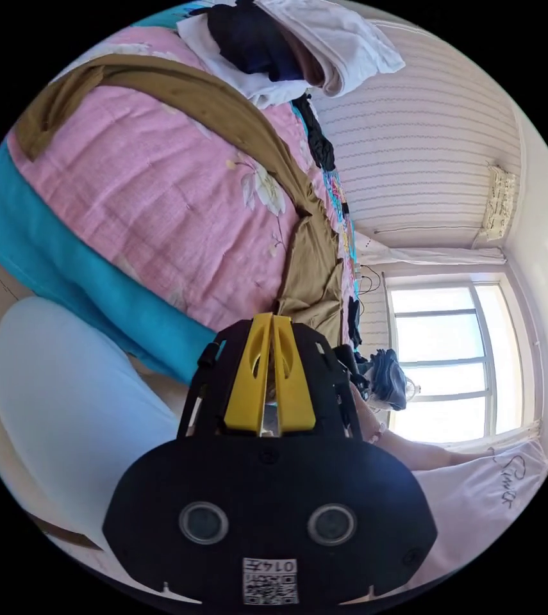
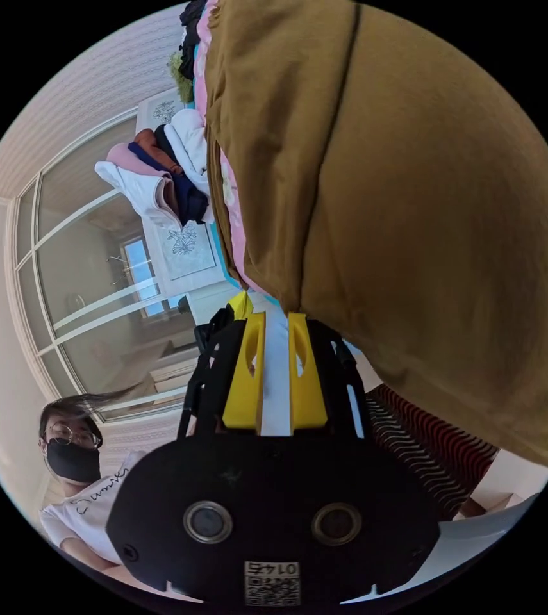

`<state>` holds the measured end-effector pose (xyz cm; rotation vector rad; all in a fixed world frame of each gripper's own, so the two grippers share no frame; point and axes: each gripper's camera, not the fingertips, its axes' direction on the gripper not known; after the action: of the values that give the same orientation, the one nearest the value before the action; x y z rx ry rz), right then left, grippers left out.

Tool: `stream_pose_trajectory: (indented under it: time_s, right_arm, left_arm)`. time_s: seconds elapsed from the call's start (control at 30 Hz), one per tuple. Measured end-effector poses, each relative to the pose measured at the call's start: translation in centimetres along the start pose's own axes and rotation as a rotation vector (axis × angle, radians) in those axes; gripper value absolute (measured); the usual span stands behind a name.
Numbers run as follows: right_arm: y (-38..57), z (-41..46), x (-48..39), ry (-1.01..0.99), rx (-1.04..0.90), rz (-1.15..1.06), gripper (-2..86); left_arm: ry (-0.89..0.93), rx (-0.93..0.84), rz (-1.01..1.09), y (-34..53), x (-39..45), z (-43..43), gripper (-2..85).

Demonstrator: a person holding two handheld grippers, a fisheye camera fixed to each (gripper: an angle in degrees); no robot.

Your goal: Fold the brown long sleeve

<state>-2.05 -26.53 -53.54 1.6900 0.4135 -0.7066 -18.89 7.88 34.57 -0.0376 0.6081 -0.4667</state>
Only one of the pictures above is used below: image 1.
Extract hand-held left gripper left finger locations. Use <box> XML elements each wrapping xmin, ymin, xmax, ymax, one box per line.
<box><xmin>223</xmin><ymin>312</ymin><xmax>274</xmax><ymax>432</ymax></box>

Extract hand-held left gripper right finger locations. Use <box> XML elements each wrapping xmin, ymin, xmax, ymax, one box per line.
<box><xmin>272</xmin><ymin>315</ymin><xmax>317</xmax><ymax>432</ymax></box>

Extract person's right hand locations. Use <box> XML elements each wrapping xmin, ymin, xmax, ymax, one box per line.
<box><xmin>349</xmin><ymin>383</ymin><xmax>387</xmax><ymax>446</ymax></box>

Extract window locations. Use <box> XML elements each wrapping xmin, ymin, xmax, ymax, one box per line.
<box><xmin>383</xmin><ymin>274</ymin><xmax>545</xmax><ymax>445</ymax></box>

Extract white curtain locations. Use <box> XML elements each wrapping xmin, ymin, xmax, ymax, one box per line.
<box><xmin>354</xmin><ymin>229</ymin><xmax>509</xmax><ymax>266</ymax></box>

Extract person's body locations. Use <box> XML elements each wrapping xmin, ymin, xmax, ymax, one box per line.
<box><xmin>0</xmin><ymin>295</ymin><xmax>548</xmax><ymax>593</ymax></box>

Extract colourful printed cloth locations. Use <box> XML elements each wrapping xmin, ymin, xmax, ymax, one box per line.
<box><xmin>322</xmin><ymin>168</ymin><xmax>357</xmax><ymax>252</ymax></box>

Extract bed with pink floral quilt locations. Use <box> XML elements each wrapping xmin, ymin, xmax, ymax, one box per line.
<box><xmin>0</xmin><ymin>10</ymin><xmax>367</xmax><ymax>386</ymax></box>

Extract black garment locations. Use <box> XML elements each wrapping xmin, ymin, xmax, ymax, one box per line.
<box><xmin>292</xmin><ymin>92</ymin><xmax>338</xmax><ymax>172</ymax></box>

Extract pile of clothes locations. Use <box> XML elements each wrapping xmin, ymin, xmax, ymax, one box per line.
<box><xmin>176</xmin><ymin>0</ymin><xmax>407</xmax><ymax>110</ymax></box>

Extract paper wall calendar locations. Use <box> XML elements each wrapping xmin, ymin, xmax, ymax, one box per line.
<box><xmin>478</xmin><ymin>163</ymin><xmax>520</xmax><ymax>242</ymax></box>

